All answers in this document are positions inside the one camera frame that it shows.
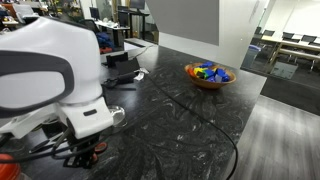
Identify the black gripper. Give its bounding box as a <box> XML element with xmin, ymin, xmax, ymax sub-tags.
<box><xmin>62</xmin><ymin>131</ymin><xmax>102</xmax><ymax>170</ymax></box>

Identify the black table outlet box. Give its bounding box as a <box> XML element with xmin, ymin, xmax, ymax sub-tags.
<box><xmin>114</xmin><ymin>57</ymin><xmax>142</xmax><ymax>85</ymax></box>
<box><xmin>105</xmin><ymin>51</ymin><xmax>130</xmax><ymax>69</ymax></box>

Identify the silver metal cup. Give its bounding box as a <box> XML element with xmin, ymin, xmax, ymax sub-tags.
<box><xmin>107</xmin><ymin>104</ymin><xmax>127</xmax><ymax>128</ymax></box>

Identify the creamer bottle with red lid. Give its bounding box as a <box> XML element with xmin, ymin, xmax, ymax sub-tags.
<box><xmin>0</xmin><ymin>153</ymin><xmax>22</xmax><ymax>180</ymax></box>

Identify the white paper tag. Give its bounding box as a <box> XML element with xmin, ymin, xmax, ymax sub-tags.
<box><xmin>134</xmin><ymin>67</ymin><xmax>150</xmax><ymax>82</ymax></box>

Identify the blue jacket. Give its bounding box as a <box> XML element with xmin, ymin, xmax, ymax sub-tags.
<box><xmin>96</xmin><ymin>31</ymin><xmax>116</xmax><ymax>51</ymax></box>

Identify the black office chair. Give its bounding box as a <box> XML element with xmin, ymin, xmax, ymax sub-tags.
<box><xmin>79</xmin><ymin>18</ymin><xmax>102</xmax><ymax>34</ymax></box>

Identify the white office desk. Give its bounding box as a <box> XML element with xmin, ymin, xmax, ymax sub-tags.
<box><xmin>94</xmin><ymin>19</ymin><xmax>132</xmax><ymax>48</ymax></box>

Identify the black computer monitor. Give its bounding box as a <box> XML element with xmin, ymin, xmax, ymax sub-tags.
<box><xmin>88</xmin><ymin>6</ymin><xmax>101</xmax><ymax>21</ymax></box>
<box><xmin>128</xmin><ymin>0</ymin><xmax>147</xmax><ymax>11</ymax></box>

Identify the wooden bowl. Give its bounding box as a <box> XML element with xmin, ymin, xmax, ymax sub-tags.
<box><xmin>184</xmin><ymin>61</ymin><xmax>238</xmax><ymax>90</ymax></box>

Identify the black standing desk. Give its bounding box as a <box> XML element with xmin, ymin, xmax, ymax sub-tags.
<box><xmin>116</xmin><ymin>8</ymin><xmax>151</xmax><ymax>40</ymax></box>

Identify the grey office printer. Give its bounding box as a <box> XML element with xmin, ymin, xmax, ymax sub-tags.
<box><xmin>12</xmin><ymin>3</ymin><xmax>41</xmax><ymax>20</ymax></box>

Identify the blue waste bin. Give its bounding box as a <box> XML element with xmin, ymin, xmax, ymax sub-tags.
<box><xmin>247</xmin><ymin>44</ymin><xmax>263</xmax><ymax>68</ymax></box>

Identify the long meeting table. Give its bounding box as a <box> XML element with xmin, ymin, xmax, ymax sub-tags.
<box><xmin>261</xmin><ymin>34</ymin><xmax>320</xmax><ymax>64</ymax></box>

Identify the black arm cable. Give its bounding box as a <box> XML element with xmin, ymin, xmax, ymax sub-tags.
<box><xmin>0</xmin><ymin>126</ymin><xmax>113</xmax><ymax>165</ymax></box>

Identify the black table cable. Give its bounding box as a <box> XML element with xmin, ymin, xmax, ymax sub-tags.
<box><xmin>145</xmin><ymin>74</ymin><xmax>240</xmax><ymax>180</ymax></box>

